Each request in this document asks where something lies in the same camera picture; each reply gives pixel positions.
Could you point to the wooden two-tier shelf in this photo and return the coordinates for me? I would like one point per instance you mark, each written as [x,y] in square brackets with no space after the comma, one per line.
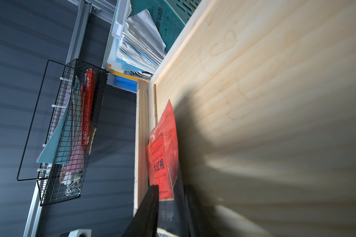
[264,96]

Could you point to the green file organizer box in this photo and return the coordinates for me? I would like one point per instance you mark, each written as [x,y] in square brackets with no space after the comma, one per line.
[141,35]

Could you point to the black wire side basket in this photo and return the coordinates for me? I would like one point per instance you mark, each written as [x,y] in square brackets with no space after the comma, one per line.
[65,132]

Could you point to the pink plastic case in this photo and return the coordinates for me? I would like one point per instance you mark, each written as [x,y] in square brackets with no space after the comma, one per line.
[75,165]

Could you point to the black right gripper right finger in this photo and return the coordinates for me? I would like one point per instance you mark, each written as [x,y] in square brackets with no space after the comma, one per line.
[198,222]

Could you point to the red tea bag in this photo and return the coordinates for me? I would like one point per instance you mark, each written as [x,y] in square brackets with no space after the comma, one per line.
[164,170]

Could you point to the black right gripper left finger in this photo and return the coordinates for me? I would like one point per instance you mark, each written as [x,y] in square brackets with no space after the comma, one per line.
[145,221]

